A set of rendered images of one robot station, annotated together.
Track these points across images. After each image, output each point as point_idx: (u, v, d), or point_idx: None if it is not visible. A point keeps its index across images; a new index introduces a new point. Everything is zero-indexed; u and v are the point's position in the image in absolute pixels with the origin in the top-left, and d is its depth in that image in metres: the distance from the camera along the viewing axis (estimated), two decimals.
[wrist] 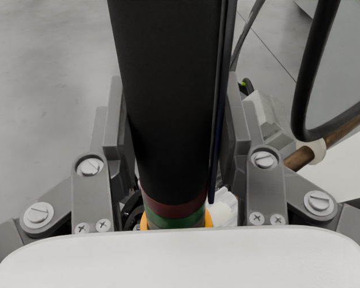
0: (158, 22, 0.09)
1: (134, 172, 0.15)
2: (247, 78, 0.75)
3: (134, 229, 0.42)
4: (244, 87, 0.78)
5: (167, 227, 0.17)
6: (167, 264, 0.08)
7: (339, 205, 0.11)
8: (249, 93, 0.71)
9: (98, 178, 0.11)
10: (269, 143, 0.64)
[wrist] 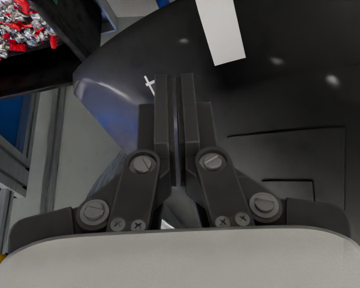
0: None
1: (175, 170, 0.15)
2: None
3: None
4: None
5: None
6: (167, 264, 0.08)
7: (283, 200, 0.12)
8: None
9: (146, 177, 0.11)
10: None
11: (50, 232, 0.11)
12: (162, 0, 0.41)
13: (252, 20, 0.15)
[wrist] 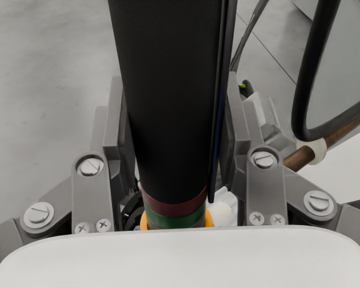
0: (159, 18, 0.09)
1: (134, 172, 0.15)
2: (247, 80, 0.75)
3: (135, 230, 0.42)
4: (244, 89, 0.78)
5: (167, 227, 0.17)
6: (167, 264, 0.08)
7: (339, 205, 0.11)
8: (248, 95, 0.71)
9: (98, 178, 0.11)
10: (268, 144, 0.64)
11: None
12: None
13: None
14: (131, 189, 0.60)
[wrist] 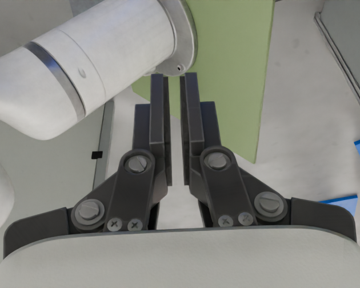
0: None
1: (171, 170, 0.15)
2: None
3: None
4: None
5: None
6: (167, 264, 0.08)
7: (287, 200, 0.12)
8: None
9: (142, 176, 0.11)
10: None
11: (44, 232, 0.11)
12: None
13: None
14: None
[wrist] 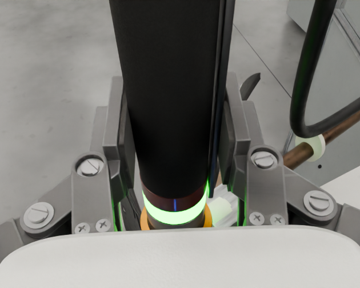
0: (158, 13, 0.09)
1: (134, 172, 0.15)
2: None
3: None
4: None
5: (167, 222, 0.18)
6: (167, 264, 0.08)
7: (339, 205, 0.11)
8: None
9: (98, 178, 0.11)
10: None
11: None
12: None
13: None
14: None
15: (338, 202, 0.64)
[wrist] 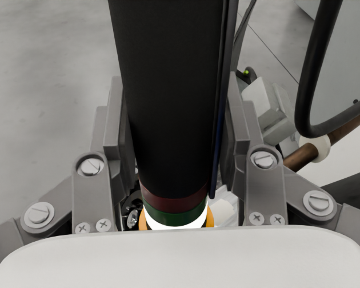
0: None
1: (134, 172, 0.15)
2: (250, 67, 0.72)
3: (131, 218, 0.38)
4: (247, 77, 0.75)
5: (167, 223, 0.17)
6: (167, 264, 0.08)
7: (339, 205, 0.11)
8: (252, 81, 0.67)
9: (98, 178, 0.11)
10: (274, 131, 0.61)
11: None
12: None
13: None
14: None
15: None
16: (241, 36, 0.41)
